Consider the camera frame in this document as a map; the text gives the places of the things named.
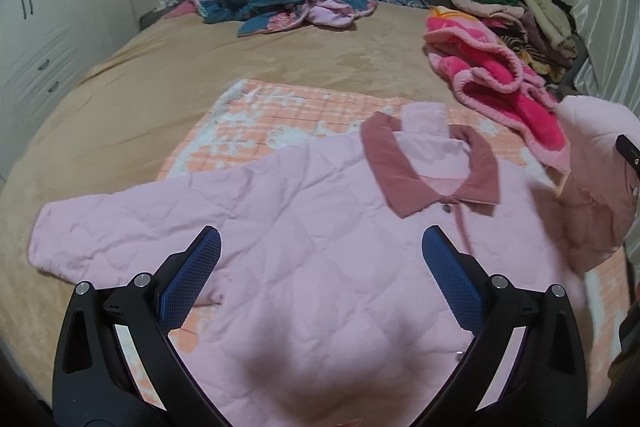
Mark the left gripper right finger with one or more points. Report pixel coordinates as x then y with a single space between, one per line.
524 366

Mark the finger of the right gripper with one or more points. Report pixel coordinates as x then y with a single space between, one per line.
629 152

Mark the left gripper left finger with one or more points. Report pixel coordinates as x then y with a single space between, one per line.
115 364

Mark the pink quilted jacket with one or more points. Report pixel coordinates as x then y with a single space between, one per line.
327 310

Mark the pile of folded clothes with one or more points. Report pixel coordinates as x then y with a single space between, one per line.
542 33

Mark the cream satin curtain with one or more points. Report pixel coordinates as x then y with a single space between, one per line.
610 31

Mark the pink fleece blanket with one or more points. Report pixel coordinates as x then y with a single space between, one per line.
483 74

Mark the tan bed sheet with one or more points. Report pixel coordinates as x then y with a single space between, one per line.
116 129

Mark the orange checked blanket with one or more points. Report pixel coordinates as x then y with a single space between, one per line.
254 118

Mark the white wardrobe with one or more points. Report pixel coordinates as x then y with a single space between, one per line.
47 46

